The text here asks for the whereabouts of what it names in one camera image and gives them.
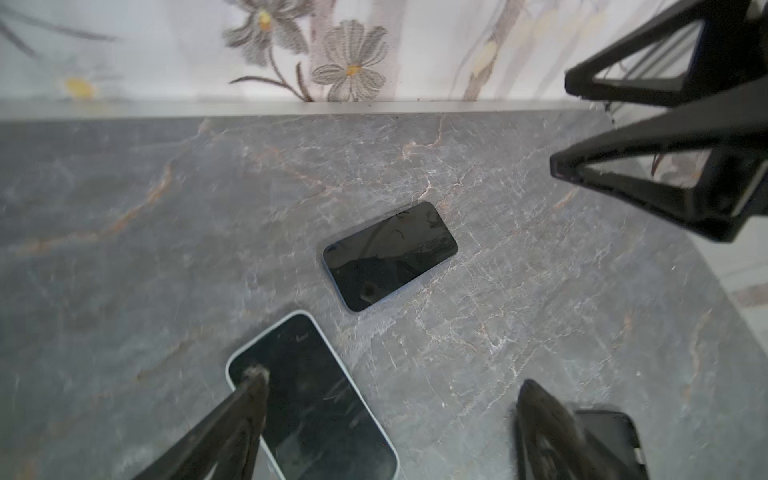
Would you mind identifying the light blue phone case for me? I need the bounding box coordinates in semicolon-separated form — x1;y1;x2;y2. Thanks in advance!
224;309;401;480

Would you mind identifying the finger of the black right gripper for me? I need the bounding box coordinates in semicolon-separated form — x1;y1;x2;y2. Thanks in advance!
564;0;767;108
550;78;767;243

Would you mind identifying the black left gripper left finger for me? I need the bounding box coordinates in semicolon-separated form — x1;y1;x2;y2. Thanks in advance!
137;365;269;479

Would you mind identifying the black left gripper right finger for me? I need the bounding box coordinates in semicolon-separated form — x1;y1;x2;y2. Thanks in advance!
517;379;624;479

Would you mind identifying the blue phone black screen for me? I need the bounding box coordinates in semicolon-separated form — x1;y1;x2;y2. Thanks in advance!
228;313;398;480

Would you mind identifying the black phone case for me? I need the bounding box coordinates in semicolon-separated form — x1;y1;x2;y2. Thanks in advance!
575;409;649;479

